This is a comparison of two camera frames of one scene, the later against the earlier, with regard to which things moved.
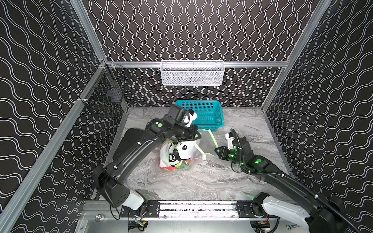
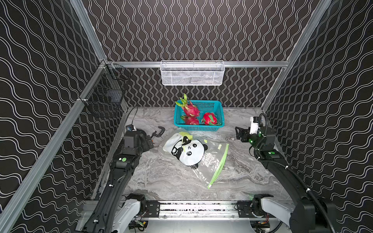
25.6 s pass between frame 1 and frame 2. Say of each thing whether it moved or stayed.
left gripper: moved
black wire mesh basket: stayed
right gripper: moved
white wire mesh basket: stayed
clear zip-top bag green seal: moved
